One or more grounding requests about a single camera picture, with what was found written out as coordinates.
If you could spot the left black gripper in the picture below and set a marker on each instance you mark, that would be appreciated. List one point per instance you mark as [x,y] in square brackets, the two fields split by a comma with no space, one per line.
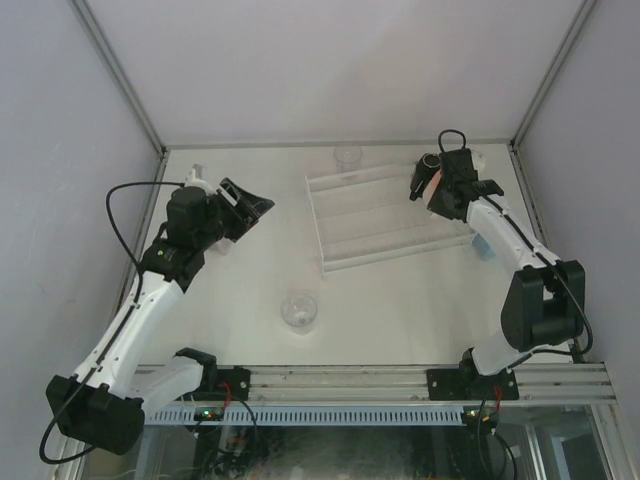
[235,212]

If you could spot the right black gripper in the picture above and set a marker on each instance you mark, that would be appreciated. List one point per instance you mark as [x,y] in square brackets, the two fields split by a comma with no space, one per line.
[445,198]

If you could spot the pink ceramic mug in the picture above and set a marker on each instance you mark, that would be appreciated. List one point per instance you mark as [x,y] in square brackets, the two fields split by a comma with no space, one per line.
[478,161]

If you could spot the black mug cream inside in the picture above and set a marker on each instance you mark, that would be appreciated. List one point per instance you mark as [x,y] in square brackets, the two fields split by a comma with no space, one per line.
[424,171]

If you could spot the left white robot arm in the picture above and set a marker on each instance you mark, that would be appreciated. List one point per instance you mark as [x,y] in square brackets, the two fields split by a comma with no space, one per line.
[99,404]

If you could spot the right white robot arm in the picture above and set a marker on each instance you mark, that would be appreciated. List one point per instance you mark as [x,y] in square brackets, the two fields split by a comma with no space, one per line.
[544,303]

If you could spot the clear acrylic dish rack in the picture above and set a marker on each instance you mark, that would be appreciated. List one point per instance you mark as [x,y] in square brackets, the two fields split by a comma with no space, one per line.
[366,216]

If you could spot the lilac ceramic mug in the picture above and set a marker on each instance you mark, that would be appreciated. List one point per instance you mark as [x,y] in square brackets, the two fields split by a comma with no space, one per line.
[221,247]

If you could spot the light blue mug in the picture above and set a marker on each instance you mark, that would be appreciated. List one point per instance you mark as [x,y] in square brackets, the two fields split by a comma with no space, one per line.
[482,248]

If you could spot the clear glass at back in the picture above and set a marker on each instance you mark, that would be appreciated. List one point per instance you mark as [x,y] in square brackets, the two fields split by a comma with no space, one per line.
[348,158]

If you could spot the clear glass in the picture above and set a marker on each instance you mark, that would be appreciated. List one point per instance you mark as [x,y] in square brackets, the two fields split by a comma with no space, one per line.
[348,158]
[299,311]

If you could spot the clear glass near front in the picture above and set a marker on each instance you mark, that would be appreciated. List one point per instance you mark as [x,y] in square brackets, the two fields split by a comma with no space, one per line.
[299,311]

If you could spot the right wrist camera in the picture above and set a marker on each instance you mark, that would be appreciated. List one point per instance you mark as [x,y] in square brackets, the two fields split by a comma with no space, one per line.
[457,166]

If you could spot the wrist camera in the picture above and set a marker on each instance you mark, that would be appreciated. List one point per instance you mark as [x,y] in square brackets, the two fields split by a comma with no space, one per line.
[197,177]
[457,166]

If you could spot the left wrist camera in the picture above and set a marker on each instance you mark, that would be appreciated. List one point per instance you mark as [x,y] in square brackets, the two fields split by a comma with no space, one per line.
[197,177]

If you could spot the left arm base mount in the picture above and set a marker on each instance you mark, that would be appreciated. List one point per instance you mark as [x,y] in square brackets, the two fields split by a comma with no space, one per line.
[220,382]

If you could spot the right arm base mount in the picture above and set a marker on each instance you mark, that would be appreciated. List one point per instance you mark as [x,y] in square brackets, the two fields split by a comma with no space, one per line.
[464,383]

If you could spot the blue slotted cable duct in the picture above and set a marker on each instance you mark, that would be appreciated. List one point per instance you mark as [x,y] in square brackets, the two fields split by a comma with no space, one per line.
[293,416]

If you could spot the aluminium front rail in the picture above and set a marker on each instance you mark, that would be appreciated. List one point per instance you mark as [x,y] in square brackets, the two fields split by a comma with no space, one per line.
[537,384]

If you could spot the right aluminium frame post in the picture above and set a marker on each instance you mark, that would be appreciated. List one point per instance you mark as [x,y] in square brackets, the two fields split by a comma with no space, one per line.
[566,46]

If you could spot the aluminium frame post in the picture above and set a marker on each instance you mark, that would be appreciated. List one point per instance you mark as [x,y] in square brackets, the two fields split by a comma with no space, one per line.
[566,46]
[107,54]

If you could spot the left aluminium frame post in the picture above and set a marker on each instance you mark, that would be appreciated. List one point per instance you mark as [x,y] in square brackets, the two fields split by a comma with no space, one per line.
[107,54]

